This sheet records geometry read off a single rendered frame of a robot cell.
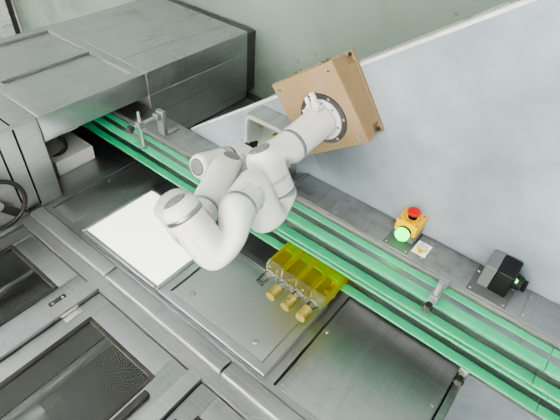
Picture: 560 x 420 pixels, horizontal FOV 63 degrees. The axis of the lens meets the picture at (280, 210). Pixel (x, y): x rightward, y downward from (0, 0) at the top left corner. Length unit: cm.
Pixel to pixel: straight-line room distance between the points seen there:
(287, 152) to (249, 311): 61
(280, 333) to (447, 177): 69
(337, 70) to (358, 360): 88
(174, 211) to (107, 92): 115
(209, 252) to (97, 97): 117
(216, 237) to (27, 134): 110
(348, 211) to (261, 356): 53
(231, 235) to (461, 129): 66
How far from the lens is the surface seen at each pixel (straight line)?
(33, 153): 195
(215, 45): 235
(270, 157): 114
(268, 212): 108
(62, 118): 195
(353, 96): 130
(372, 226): 147
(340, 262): 147
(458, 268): 144
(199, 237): 95
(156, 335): 156
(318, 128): 127
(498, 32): 119
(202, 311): 156
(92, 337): 163
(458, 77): 124
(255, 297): 159
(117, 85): 204
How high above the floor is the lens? 186
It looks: 37 degrees down
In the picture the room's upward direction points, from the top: 129 degrees counter-clockwise
